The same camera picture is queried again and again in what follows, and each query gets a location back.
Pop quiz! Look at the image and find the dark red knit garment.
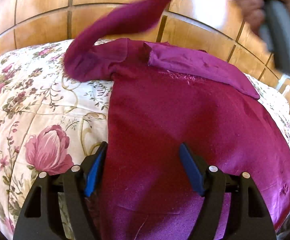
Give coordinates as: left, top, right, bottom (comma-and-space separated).
64, 0, 290, 239

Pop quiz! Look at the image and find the floral quilted bedspread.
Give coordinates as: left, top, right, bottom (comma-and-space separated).
0, 38, 290, 240

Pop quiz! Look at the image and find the wooden wardrobe panel wall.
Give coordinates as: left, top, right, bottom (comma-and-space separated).
0, 0, 281, 86

